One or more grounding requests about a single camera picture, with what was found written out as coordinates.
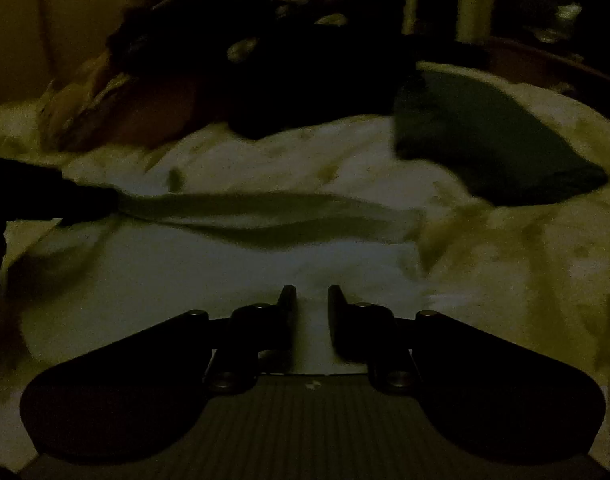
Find reddish brown cloth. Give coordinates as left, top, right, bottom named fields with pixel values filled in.
left=110, top=77, right=206, bottom=147

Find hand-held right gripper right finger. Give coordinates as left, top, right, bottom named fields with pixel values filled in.
left=327, top=285, right=562, bottom=394

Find light blue small garment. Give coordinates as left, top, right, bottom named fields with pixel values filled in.
left=5, top=191, right=430, bottom=377

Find orange floral cloth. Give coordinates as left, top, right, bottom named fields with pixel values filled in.
left=39, top=57, right=136, bottom=153

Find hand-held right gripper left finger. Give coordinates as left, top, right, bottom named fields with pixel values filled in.
left=60, top=285, right=298, bottom=394

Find cream floral blanket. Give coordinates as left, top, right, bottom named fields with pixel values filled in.
left=0, top=82, right=610, bottom=472

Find teal folded cloth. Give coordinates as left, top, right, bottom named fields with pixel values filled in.
left=392, top=61, right=610, bottom=207

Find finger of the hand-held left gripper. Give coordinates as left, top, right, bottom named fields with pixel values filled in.
left=60, top=180, right=122, bottom=227

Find dark printed cloth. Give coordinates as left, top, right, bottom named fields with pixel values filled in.
left=107, top=0, right=490, bottom=142

